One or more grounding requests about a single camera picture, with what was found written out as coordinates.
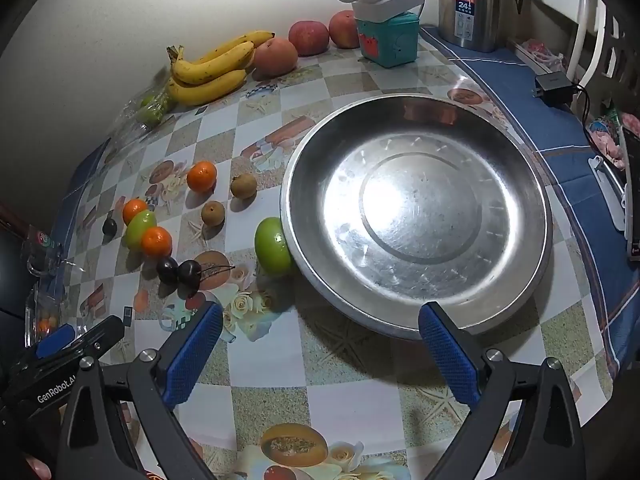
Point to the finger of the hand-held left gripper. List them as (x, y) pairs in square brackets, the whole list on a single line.
[(55, 341)]

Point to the stainless steel thermos jug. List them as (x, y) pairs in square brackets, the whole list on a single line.
[(475, 0)]

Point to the person's left hand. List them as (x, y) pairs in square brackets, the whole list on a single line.
[(37, 467)]

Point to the red apple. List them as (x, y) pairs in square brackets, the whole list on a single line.
[(275, 56), (344, 29), (308, 37)]

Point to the white metal frame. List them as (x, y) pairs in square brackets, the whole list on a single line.
[(582, 35)]

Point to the teal plastic box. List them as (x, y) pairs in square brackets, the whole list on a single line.
[(392, 40)]

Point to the pink plastic bag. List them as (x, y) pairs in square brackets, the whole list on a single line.
[(542, 52)]

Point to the yellow banana bunch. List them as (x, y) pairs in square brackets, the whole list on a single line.
[(210, 67)]

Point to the orange mandarin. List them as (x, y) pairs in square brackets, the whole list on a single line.
[(157, 241), (202, 176), (133, 209)]

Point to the white plastic holder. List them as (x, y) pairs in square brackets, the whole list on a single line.
[(607, 190)]

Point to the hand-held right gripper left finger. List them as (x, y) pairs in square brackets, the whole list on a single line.
[(192, 355)]

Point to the checkered printed table cover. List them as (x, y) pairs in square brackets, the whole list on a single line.
[(310, 395)]

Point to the brown longan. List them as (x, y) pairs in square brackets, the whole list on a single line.
[(243, 186), (213, 213)]

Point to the green jujube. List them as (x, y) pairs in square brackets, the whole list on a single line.
[(271, 246), (136, 232)]

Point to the dark grey cabinet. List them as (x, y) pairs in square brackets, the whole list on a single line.
[(10, 270)]

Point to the pink printed packet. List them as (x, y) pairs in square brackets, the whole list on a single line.
[(607, 140)]

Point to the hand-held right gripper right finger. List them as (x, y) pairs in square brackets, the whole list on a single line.
[(450, 355)]

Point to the clear bag of green fruit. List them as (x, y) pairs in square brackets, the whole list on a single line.
[(147, 110)]

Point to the black power adapter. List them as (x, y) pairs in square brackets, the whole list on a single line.
[(552, 89)]

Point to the round steel basin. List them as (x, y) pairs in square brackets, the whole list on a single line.
[(420, 210)]

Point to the white power strip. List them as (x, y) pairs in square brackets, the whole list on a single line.
[(385, 0)]

